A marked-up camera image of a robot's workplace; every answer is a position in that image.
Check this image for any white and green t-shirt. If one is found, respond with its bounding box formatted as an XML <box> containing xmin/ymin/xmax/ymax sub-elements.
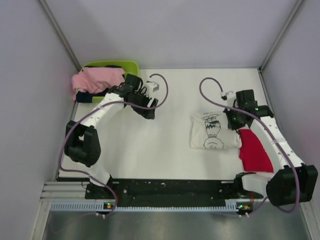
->
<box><xmin>190</xmin><ymin>111</ymin><xmax>242</xmax><ymax>150</ymax></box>

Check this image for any pink t-shirt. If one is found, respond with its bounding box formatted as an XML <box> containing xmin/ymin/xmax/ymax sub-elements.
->
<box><xmin>70</xmin><ymin>67</ymin><xmax>129</xmax><ymax>101</ymax></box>

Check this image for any grey slotted cable duct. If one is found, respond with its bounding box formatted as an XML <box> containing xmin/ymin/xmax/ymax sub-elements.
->
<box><xmin>50</xmin><ymin>198</ymin><xmax>252</xmax><ymax>213</ymax></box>

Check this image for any lime green plastic basin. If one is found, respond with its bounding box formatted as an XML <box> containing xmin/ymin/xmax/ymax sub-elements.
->
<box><xmin>71</xmin><ymin>60</ymin><xmax>140</xmax><ymax>104</ymax></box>

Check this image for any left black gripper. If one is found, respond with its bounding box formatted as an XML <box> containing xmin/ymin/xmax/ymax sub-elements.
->
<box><xmin>128</xmin><ymin>89</ymin><xmax>158</xmax><ymax>120</ymax></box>

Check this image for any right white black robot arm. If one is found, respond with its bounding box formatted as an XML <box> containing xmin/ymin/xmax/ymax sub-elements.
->
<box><xmin>220</xmin><ymin>89</ymin><xmax>318</xmax><ymax>207</ymax></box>

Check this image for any navy blue t-shirt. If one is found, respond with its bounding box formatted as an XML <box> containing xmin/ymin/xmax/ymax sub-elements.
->
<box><xmin>75</xmin><ymin>64</ymin><xmax>121</xmax><ymax>104</ymax></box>

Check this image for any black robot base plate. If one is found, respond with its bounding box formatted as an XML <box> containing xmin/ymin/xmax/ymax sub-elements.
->
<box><xmin>85</xmin><ymin>178</ymin><xmax>256</xmax><ymax>208</ymax></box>

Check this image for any folded red t-shirt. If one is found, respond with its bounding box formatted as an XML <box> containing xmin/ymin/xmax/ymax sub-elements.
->
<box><xmin>238</xmin><ymin>129</ymin><xmax>274</xmax><ymax>173</ymax></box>

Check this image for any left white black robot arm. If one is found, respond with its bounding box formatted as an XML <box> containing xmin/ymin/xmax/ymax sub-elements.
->
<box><xmin>63</xmin><ymin>74</ymin><xmax>160</xmax><ymax>199</ymax></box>

